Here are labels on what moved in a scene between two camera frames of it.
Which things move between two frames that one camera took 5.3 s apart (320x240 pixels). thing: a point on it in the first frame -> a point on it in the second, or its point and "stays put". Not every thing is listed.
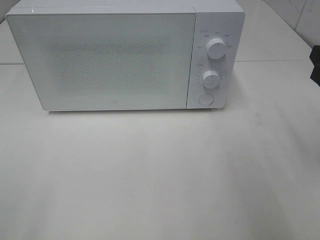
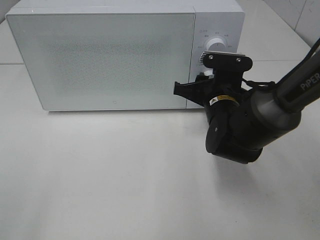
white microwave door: [106, 61] stays put
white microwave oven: [111, 55] stays put
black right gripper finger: [315, 58] -> [224, 87]
